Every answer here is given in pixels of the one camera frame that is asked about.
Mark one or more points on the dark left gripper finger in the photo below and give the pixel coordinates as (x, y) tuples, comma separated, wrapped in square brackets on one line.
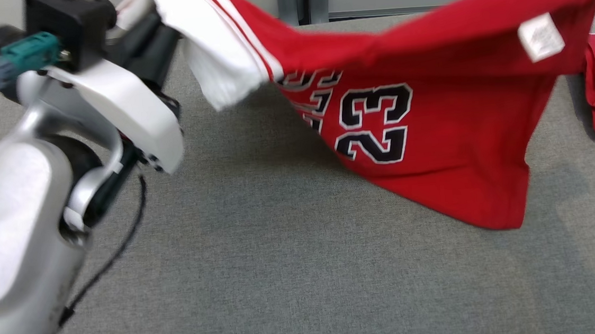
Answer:
[(155, 43)]

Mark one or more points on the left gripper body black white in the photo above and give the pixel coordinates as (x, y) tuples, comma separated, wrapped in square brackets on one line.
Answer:
[(129, 116)]

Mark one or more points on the red jersey number 23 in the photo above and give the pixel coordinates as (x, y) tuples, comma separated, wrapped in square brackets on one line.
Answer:
[(434, 151)]

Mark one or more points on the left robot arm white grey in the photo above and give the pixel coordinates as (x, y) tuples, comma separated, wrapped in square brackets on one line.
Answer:
[(9, 211)]

